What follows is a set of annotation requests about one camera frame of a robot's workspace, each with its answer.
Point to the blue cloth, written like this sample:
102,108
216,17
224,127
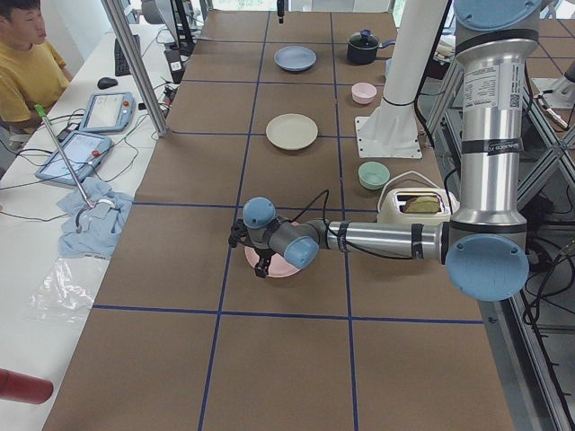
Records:
93,231

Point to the clear plastic bag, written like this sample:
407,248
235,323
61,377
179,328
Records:
67,293

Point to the toast slice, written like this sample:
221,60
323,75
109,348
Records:
422,205

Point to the green bowl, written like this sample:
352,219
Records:
373,175

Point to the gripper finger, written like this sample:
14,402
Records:
234,237
261,268

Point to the pink plate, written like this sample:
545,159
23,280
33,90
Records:
278,267

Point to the blue plate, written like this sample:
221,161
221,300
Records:
295,58

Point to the cream toaster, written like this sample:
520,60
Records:
391,210

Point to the grabber stick tool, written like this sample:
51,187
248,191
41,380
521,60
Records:
45,121

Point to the upper teach pendant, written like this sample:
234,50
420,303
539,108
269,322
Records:
108,112

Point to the aluminium frame post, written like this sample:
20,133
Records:
119,24

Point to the teach pendant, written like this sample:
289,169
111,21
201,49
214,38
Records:
108,112
84,151

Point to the dark blue pot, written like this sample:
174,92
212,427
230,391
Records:
366,56

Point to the lower teach pendant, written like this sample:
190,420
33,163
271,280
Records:
84,151

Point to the pink bowl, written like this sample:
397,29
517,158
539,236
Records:
363,93

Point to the light blue cup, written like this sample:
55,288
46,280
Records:
388,68

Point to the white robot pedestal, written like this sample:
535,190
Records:
391,131

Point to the glass pot lid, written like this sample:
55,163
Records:
364,39

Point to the person in yellow shirt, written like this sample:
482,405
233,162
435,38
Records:
32,71

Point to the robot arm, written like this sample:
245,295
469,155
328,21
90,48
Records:
482,244

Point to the black computer mouse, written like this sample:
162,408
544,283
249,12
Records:
106,83

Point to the red bottle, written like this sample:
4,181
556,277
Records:
24,388

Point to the cream plate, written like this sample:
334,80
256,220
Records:
291,131

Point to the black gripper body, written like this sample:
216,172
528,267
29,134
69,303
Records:
262,257

